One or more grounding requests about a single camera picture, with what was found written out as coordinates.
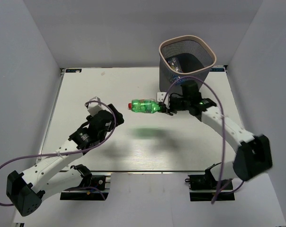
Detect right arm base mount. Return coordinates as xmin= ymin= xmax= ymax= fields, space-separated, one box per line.
xmin=185 ymin=175 xmax=235 ymax=202

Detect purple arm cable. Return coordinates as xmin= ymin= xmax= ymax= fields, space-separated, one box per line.
xmin=0 ymin=100 xmax=117 ymax=206
xmin=165 ymin=76 xmax=245 ymax=204

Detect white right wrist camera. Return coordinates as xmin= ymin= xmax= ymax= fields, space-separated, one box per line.
xmin=156 ymin=92 xmax=170 ymax=102

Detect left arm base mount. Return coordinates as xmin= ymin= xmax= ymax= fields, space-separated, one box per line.
xmin=60 ymin=172 xmax=111 ymax=201

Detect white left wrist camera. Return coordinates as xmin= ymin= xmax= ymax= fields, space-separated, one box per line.
xmin=85 ymin=96 xmax=104 ymax=117

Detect clear bottle blue label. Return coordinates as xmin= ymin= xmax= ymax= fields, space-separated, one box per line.
xmin=169 ymin=75 xmax=189 ymax=86

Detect green bottle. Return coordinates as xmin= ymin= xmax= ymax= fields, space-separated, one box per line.
xmin=130 ymin=99 xmax=161 ymax=114

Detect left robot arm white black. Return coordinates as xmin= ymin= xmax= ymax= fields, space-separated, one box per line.
xmin=6 ymin=104 xmax=124 ymax=217

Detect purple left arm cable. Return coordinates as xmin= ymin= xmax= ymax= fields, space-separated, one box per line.
xmin=0 ymin=100 xmax=117 ymax=206

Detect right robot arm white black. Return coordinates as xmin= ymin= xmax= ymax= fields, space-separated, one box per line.
xmin=156 ymin=80 xmax=273 ymax=189

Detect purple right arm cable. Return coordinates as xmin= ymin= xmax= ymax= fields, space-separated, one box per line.
xmin=165 ymin=76 xmax=245 ymax=204

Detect clear bottle yellow label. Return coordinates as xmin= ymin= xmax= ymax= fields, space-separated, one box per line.
xmin=167 ymin=57 xmax=183 ymax=73

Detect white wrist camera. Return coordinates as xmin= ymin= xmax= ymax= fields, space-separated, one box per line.
xmin=85 ymin=96 xmax=104 ymax=117
xmin=156 ymin=92 xmax=170 ymax=102

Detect grey mesh waste bin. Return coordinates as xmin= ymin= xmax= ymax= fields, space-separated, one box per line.
xmin=159 ymin=35 xmax=217 ymax=94

